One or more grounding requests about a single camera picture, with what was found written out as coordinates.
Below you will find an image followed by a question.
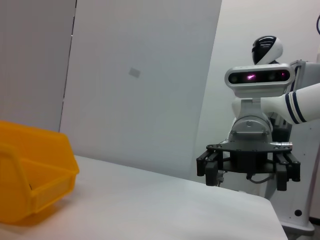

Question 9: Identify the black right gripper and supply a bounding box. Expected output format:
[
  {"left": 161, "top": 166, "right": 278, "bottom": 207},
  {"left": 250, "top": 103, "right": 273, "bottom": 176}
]
[{"left": 196, "top": 141, "right": 301, "bottom": 192}]

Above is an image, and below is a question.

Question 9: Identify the white robot torso column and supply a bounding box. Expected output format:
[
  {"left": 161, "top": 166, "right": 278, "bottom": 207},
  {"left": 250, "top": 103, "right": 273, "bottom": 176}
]
[{"left": 263, "top": 59, "right": 320, "bottom": 232}]

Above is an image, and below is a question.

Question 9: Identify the black white robot head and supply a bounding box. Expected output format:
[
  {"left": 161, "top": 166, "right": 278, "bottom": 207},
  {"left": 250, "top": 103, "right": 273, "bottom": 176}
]
[{"left": 251, "top": 35, "right": 284, "bottom": 66}]

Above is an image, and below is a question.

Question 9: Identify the yellow plastic storage bin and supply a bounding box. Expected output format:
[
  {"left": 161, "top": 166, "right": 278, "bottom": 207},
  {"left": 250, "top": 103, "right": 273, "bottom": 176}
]
[{"left": 0, "top": 119, "right": 80, "bottom": 227}]

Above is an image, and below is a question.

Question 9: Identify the right wrist cable with connector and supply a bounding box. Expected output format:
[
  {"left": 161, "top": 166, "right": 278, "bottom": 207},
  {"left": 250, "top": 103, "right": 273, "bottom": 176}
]
[{"left": 246, "top": 140, "right": 294, "bottom": 184}]

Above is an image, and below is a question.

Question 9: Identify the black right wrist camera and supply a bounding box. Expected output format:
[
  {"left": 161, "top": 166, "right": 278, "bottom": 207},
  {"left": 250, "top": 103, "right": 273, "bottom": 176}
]
[{"left": 223, "top": 63, "right": 296, "bottom": 99}]

